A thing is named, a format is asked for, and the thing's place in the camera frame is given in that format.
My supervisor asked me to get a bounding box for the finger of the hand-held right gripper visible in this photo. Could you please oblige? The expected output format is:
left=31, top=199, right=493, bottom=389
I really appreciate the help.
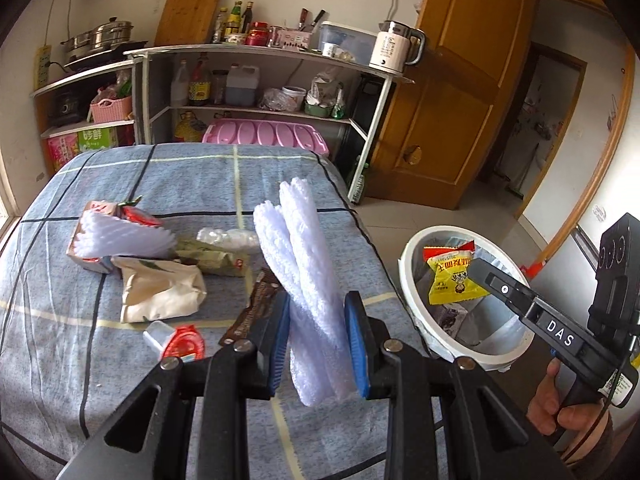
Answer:
left=467, top=257, right=538, bottom=321

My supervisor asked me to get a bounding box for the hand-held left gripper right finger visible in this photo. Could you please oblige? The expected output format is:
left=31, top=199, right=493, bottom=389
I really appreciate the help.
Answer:
left=343, top=291, right=566, bottom=480

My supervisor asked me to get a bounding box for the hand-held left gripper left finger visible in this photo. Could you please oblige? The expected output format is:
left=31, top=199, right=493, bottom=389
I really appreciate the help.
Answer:
left=55, top=290, right=292, bottom=480

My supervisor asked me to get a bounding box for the brown coffee sachet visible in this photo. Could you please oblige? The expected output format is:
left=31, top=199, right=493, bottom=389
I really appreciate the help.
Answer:
left=219, top=269, right=281, bottom=346

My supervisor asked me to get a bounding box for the yellow snack packet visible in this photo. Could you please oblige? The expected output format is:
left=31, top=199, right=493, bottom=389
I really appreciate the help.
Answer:
left=422, top=240, right=493, bottom=306

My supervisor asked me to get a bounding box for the white trash bin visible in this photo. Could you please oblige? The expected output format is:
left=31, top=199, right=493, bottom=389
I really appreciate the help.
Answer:
left=397, top=225, right=536, bottom=373

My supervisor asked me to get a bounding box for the long white foam net sleeve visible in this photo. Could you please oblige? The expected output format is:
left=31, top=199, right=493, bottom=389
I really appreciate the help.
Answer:
left=252, top=177, right=358, bottom=408

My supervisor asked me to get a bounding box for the clear plastic bag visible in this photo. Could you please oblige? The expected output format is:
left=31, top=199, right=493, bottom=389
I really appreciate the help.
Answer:
left=196, top=226, right=261, bottom=253

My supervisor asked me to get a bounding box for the person's right forearm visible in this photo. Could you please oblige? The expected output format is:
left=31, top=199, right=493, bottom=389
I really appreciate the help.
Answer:
left=555, top=407, right=640, bottom=480

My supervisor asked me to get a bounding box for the person's right hand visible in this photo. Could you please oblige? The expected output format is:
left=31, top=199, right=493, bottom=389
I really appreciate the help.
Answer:
left=526, top=359, right=611, bottom=436

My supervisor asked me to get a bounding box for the black printed wrapper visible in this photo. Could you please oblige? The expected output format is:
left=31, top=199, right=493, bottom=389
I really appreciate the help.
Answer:
left=434, top=304, right=470, bottom=340

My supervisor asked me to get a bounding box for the clear cup with red lid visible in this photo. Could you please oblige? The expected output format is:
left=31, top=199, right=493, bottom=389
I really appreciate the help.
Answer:
left=143, top=321, right=207, bottom=363

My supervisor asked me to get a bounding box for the green snack packet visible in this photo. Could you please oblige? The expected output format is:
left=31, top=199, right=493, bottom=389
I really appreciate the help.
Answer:
left=172, top=239, right=252, bottom=279

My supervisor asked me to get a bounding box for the beige paper bag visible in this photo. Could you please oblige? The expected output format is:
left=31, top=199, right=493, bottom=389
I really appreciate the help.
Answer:
left=111, top=255, right=208, bottom=324

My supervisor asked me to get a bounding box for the green glass beer bottle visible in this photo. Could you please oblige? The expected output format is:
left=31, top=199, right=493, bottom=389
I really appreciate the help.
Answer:
left=347, top=157, right=372, bottom=206

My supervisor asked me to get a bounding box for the wooden door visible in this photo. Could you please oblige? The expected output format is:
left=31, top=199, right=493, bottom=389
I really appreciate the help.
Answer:
left=367, top=0, right=538, bottom=211

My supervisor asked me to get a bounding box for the short white foam net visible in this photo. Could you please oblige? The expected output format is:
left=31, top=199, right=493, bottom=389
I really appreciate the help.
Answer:
left=67, top=210, right=177, bottom=261

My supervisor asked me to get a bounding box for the red and white carton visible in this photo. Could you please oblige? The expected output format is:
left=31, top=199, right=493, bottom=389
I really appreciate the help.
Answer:
left=75, top=199, right=165, bottom=275

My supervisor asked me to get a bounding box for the yellow cooking oil bottle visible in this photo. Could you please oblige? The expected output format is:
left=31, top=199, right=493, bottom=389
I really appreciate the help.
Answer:
left=173, top=110, right=207, bottom=143

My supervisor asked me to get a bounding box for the white plastic jar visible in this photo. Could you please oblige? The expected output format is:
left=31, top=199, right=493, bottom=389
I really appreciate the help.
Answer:
left=281, top=86, right=307, bottom=112

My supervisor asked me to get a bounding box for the jerrycan with dark liquid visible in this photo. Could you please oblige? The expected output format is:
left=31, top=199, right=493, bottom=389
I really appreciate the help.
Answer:
left=225, top=64, right=262, bottom=107

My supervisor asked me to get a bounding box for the white plastic shopping bag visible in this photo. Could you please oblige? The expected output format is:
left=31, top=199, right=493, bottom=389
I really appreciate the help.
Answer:
left=306, top=67, right=351, bottom=118

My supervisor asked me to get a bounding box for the white electric kettle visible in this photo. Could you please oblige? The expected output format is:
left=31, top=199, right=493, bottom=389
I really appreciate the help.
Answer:
left=369, top=20, right=427, bottom=71

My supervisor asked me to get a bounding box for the dark soy sauce bottle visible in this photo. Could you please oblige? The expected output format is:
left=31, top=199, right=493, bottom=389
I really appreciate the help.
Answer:
left=188, top=52, right=212, bottom=107

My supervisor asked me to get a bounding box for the white plastic bottle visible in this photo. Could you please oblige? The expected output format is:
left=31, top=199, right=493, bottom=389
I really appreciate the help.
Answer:
left=170, top=59, right=190, bottom=108

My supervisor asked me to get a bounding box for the green cardboard box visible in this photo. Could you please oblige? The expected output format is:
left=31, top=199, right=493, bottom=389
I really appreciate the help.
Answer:
left=77, top=126, right=119, bottom=152

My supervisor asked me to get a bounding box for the pink woven basket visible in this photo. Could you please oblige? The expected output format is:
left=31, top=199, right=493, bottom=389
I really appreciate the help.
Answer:
left=90, top=96, right=133, bottom=124

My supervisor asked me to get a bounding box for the clear plastic storage box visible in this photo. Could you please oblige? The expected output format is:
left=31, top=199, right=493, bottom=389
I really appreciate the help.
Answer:
left=317, top=21, right=379, bottom=66

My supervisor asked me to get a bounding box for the pink cardboard box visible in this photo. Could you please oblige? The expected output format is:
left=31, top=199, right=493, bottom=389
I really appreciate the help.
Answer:
left=46, top=135, right=81, bottom=172

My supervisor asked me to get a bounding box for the large white shelf unit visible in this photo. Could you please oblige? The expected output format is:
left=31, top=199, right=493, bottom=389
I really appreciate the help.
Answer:
left=123, top=42, right=416, bottom=196

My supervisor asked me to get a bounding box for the pink patterned box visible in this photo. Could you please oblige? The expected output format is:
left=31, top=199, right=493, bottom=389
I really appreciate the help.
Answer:
left=272, top=25, right=314, bottom=52

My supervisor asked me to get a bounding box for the red jar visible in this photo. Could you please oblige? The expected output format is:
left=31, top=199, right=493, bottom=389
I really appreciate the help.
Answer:
left=245, top=21, right=271, bottom=47

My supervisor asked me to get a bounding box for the black induction cooker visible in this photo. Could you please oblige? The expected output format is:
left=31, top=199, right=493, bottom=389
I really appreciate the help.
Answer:
left=62, top=40, right=150, bottom=72

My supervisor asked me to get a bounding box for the small white shelf unit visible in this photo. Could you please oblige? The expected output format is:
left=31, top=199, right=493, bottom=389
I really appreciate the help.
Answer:
left=29, top=57, right=138, bottom=161

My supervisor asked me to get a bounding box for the wooden cutting board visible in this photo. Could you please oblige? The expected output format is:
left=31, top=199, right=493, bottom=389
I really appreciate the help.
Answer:
left=153, top=0, right=228, bottom=47

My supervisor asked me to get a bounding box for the steel steamer pot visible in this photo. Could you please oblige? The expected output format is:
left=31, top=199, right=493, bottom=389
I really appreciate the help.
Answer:
left=60, top=16, right=136, bottom=63

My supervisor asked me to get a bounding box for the yellow power strip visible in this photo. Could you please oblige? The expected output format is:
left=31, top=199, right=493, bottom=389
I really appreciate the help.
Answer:
left=34, top=45, right=53, bottom=89

